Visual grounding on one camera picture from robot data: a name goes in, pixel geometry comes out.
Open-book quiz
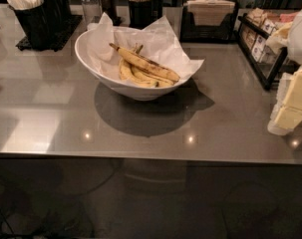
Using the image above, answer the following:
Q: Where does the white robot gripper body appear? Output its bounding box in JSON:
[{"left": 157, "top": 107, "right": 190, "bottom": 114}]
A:
[{"left": 265, "top": 0, "right": 302, "bottom": 67}]

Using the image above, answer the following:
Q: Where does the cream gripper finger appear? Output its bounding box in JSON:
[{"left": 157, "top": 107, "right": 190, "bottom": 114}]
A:
[
  {"left": 277, "top": 66, "right": 302, "bottom": 112},
  {"left": 267, "top": 103, "right": 302, "bottom": 135}
]

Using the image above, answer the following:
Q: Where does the spotted yellow banana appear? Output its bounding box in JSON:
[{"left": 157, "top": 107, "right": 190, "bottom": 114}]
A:
[{"left": 110, "top": 43, "right": 180, "bottom": 83}]

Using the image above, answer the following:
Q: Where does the middle yellow banana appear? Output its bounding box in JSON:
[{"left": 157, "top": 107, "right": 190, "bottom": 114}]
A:
[{"left": 132, "top": 66, "right": 174, "bottom": 88}]

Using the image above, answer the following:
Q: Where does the white ceramic bowl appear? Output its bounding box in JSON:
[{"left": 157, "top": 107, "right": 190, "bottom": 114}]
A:
[{"left": 75, "top": 24, "right": 193, "bottom": 101}]

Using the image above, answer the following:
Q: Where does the left yellow banana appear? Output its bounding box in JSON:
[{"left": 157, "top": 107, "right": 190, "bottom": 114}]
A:
[{"left": 119, "top": 59, "right": 157, "bottom": 88}]

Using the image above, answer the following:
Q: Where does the black condiment rack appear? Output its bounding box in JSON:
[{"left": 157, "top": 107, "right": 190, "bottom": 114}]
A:
[{"left": 234, "top": 13, "right": 298, "bottom": 91}]

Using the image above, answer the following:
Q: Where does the black napkin holder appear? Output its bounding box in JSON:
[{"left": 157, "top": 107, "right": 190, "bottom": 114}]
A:
[{"left": 180, "top": 0, "right": 238, "bottom": 43}]

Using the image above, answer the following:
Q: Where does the white paper liner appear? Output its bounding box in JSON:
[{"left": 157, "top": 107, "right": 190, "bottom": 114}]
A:
[{"left": 86, "top": 12, "right": 205, "bottom": 91}]

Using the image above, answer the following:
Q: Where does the black stirrer cup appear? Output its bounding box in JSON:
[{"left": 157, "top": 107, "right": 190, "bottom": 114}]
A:
[{"left": 129, "top": 0, "right": 162, "bottom": 29}]

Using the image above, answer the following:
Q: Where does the pepper shaker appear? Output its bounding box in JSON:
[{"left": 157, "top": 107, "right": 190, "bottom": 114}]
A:
[{"left": 100, "top": 0, "right": 121, "bottom": 26}]

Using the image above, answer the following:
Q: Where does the salt shaker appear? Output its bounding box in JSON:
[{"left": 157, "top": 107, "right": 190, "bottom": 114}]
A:
[{"left": 81, "top": 0, "right": 101, "bottom": 25}]

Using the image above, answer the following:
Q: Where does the rear black cutlery cup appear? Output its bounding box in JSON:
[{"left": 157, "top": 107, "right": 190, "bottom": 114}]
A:
[{"left": 43, "top": 0, "right": 71, "bottom": 30}]

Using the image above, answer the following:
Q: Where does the black cutlery cup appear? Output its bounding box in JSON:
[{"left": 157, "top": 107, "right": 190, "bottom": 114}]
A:
[
  {"left": 10, "top": 0, "right": 50, "bottom": 50},
  {"left": 43, "top": 0, "right": 71, "bottom": 30}
]

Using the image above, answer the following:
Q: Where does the front black cutlery cup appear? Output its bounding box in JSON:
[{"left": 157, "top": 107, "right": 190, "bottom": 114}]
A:
[{"left": 10, "top": 0, "right": 50, "bottom": 50}]

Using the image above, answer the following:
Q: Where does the black rubber mat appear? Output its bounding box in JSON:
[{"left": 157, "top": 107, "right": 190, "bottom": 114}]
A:
[{"left": 16, "top": 15, "right": 82, "bottom": 51}]

